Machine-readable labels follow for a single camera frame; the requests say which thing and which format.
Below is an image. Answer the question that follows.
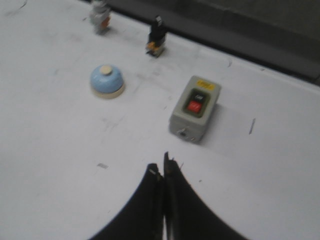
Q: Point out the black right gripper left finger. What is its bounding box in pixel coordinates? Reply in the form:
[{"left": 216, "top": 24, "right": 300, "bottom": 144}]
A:
[{"left": 91, "top": 163, "right": 164, "bottom": 240}]

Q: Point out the grey stone counter ledge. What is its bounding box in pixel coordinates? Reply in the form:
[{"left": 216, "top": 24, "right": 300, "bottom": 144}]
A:
[{"left": 109, "top": 0, "right": 320, "bottom": 85}]

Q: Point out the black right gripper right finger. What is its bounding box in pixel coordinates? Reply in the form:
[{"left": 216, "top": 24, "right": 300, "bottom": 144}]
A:
[{"left": 163, "top": 152, "right": 246, "bottom": 240}]

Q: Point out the blue service bell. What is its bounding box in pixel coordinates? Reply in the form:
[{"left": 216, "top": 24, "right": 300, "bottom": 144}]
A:
[{"left": 89, "top": 64, "right": 125, "bottom": 99}]

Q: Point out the green pilot lamp switch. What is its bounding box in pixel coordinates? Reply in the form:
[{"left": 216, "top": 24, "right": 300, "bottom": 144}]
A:
[{"left": 89, "top": 0, "right": 111, "bottom": 35}]

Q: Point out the grey on off switch box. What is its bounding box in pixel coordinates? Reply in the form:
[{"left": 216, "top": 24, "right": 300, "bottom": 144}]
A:
[{"left": 168, "top": 75, "right": 221, "bottom": 143}]

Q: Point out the black selector switch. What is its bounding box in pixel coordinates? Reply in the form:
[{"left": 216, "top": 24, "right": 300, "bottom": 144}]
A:
[{"left": 145, "top": 15, "right": 167, "bottom": 58}]

